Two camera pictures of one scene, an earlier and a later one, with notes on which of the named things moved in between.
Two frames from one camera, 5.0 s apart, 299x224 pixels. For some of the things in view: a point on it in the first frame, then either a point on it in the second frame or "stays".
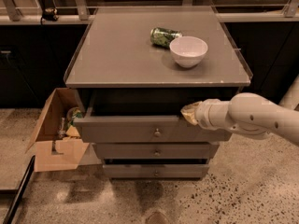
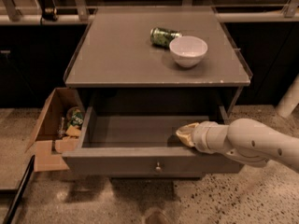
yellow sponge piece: [73, 132] stays
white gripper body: [205, 114] -> [202, 136]
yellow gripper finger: [189, 110] -> [187, 131]
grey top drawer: [143, 115] -> [141, 142]
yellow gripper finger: [190, 114] -> [187, 138]
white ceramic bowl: [188, 50] stays
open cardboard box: [56, 138] stays
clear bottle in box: [62, 132] stays
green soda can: [163, 36] stays
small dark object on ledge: [49, 14] stays
